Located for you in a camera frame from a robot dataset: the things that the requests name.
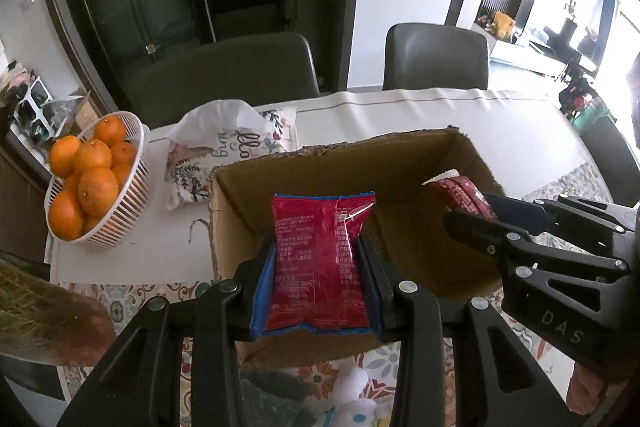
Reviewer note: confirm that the patterned table runner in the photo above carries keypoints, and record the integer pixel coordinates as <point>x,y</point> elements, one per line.
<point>317,360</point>

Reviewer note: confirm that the glass vase with dried flowers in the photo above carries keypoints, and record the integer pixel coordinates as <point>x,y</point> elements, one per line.
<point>47,324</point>

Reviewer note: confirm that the white basket of oranges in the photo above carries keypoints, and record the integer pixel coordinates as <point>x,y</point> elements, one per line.
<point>101,182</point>

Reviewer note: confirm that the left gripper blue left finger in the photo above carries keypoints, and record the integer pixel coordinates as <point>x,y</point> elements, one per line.
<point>136,382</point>

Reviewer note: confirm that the person right hand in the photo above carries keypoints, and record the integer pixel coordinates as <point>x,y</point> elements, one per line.
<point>586,391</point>

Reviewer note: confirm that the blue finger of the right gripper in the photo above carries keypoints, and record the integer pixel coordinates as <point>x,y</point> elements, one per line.
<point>604,252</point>
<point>553,215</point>

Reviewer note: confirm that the dark chair right side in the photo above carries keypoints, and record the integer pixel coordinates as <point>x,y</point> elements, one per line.
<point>615,161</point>

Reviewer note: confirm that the dark chair behind box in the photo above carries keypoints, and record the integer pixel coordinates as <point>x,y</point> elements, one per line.
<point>256,69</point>

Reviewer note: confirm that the white shoe rack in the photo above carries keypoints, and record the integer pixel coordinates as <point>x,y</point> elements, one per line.
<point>41,117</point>

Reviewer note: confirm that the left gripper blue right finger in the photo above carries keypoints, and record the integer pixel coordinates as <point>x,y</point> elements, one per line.
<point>498,382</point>

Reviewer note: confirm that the floral tissue box cover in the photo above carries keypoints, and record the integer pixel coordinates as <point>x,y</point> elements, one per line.
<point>217,134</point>

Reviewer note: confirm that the dark chair back right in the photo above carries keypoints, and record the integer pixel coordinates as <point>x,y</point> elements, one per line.
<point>425,56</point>

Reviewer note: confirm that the white plush toy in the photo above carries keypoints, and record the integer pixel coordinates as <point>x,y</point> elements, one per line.
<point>350,407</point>

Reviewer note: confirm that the red snack packet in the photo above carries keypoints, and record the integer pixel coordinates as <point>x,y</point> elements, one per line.
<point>310,277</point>

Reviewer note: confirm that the small red candy wrapper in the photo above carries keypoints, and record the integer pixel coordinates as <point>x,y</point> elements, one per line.
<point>460,193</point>

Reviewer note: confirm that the white tv cabinet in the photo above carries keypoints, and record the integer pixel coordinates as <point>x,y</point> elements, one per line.
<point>509,46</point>

